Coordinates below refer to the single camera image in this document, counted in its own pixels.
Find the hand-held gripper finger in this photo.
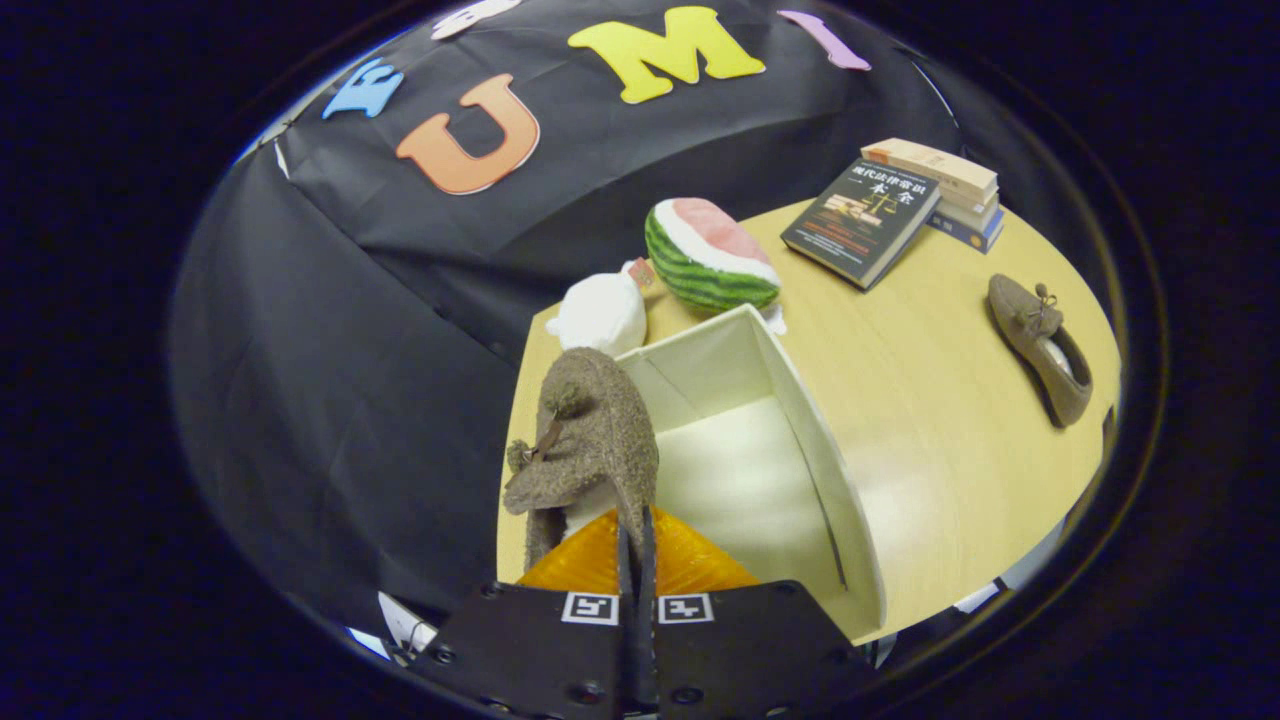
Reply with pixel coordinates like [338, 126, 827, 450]
[640, 505, 881, 720]
[410, 508, 641, 720]

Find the white fabric storage box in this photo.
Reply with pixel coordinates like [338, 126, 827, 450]
[540, 305, 888, 644]

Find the brown fuzzy shoe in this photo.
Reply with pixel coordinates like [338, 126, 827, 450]
[503, 347, 661, 576]
[988, 273, 1094, 429]

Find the white paper sheet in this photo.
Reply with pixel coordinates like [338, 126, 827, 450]
[378, 592, 438, 656]

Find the white plush toy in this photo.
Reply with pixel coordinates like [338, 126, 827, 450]
[545, 262, 656, 358]

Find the watermelon slice plush toy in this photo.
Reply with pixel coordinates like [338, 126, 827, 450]
[644, 197, 786, 336]

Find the black hardcover book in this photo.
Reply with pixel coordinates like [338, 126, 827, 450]
[780, 158, 942, 291]

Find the blue book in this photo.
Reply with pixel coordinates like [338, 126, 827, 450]
[925, 205, 1006, 254]

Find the white book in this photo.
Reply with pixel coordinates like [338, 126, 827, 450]
[935, 188, 999, 228]

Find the beige book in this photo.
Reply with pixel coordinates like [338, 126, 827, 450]
[860, 138, 999, 198]

